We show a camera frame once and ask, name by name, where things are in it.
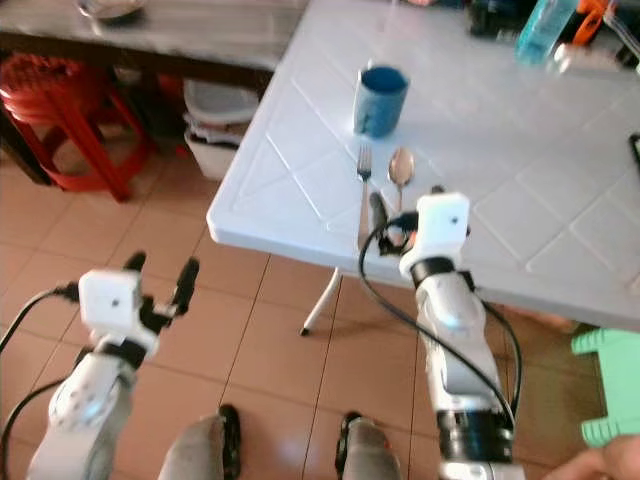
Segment grey topped side table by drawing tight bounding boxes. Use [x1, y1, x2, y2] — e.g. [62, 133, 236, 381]
[0, 0, 311, 73]

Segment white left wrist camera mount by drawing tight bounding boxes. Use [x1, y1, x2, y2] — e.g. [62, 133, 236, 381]
[78, 268, 144, 337]

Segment steel fork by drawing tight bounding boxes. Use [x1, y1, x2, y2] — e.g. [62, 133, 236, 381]
[356, 145, 375, 248]

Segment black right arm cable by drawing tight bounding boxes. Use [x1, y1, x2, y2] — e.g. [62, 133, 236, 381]
[357, 214, 524, 433]

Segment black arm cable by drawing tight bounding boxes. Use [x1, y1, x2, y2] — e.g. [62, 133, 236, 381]
[357, 214, 524, 433]
[0, 284, 83, 480]

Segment metal bowl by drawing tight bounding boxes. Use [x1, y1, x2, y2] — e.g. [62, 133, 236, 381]
[78, 0, 149, 23]

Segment white plastic folding table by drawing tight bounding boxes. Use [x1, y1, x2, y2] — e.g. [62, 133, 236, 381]
[207, 0, 640, 332]

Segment white metal table leg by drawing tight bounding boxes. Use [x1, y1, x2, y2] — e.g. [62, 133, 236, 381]
[299, 266, 344, 337]

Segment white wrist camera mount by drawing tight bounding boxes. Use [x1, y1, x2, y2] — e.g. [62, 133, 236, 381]
[399, 192, 474, 278]
[78, 268, 144, 337]

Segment black object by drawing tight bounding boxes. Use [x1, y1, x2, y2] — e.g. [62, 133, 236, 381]
[468, 0, 537, 39]

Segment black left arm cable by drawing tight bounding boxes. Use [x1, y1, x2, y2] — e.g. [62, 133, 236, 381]
[0, 284, 83, 480]

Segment steel spoon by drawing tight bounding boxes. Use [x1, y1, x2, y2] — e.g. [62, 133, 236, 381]
[388, 147, 416, 216]

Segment blue ceramic mug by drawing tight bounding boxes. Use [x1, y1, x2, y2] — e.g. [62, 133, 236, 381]
[353, 64, 411, 140]

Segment teal plastic bottle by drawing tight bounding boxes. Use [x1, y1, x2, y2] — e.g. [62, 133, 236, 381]
[516, 0, 582, 67]

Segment white plastic bin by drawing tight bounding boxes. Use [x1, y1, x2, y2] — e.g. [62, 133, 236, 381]
[182, 78, 262, 182]

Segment person's bare limb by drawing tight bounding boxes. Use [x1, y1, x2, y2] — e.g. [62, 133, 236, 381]
[543, 433, 640, 480]

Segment orange plastic object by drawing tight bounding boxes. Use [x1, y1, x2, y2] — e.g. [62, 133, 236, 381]
[570, 0, 617, 49]

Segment red plastic stool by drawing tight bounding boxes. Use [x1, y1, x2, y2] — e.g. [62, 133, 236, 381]
[0, 52, 159, 203]

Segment green plastic stool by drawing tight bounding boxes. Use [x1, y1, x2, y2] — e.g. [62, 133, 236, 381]
[571, 328, 640, 448]

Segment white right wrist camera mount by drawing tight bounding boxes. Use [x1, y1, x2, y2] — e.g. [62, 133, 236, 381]
[399, 192, 474, 278]

